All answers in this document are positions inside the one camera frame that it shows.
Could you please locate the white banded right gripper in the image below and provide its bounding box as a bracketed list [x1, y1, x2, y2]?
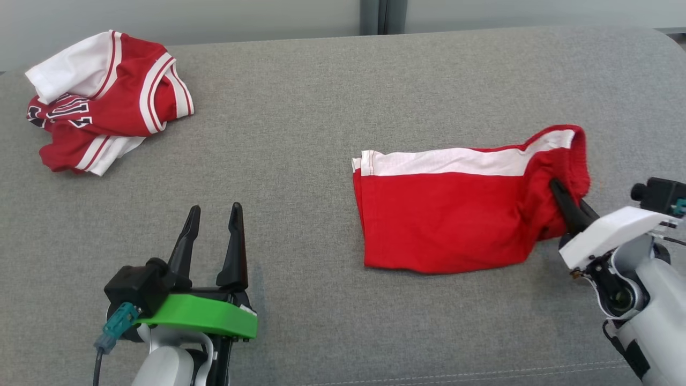
[548, 179, 672, 272]

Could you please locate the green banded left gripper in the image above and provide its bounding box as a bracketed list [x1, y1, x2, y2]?
[131, 202, 259, 340]

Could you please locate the red shorts white stripe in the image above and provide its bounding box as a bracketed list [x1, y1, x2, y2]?
[351, 124, 592, 275]

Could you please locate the red white basketball jersey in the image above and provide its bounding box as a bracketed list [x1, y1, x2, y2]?
[24, 29, 195, 177]

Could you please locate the grey fabric sofa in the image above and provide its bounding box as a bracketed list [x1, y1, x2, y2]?
[0, 24, 686, 386]

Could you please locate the teal left camera connector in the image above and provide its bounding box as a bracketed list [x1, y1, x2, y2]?
[94, 302, 140, 355]

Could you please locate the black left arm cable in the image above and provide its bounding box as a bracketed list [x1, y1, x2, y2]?
[92, 347, 106, 386]

